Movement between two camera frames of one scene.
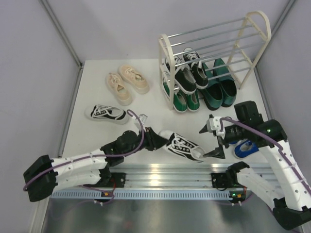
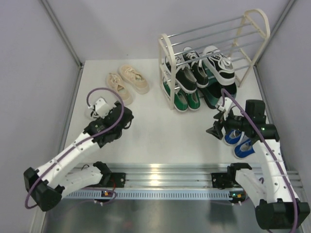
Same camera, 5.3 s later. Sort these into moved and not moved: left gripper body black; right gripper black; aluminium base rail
Moved: left gripper body black; right gripper black
Not moved: aluminium base rail
